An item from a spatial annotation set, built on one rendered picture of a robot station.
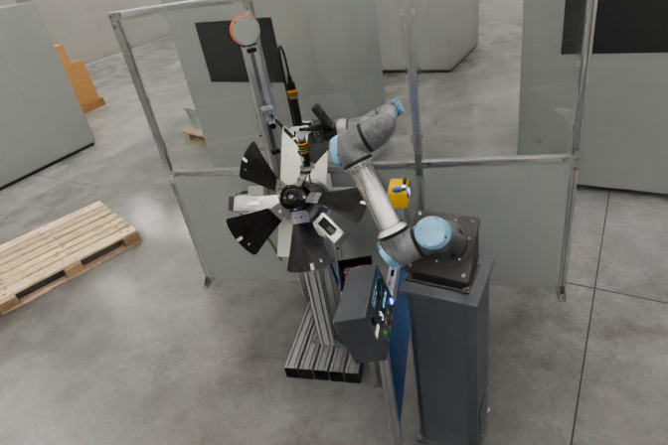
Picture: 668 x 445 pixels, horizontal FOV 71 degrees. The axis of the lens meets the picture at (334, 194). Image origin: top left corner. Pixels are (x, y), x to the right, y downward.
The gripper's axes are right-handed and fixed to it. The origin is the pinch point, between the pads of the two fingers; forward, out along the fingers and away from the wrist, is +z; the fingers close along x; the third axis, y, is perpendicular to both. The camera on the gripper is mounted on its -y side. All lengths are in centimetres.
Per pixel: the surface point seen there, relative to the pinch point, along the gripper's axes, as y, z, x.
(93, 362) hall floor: 156, 172, -13
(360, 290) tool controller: 30, -38, -70
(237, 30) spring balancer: -34, 40, 53
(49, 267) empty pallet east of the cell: 142, 272, 66
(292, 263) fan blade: 57, 5, -25
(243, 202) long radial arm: 43, 39, 8
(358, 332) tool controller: 35, -39, -83
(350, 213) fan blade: 40.5, -21.8, -8.5
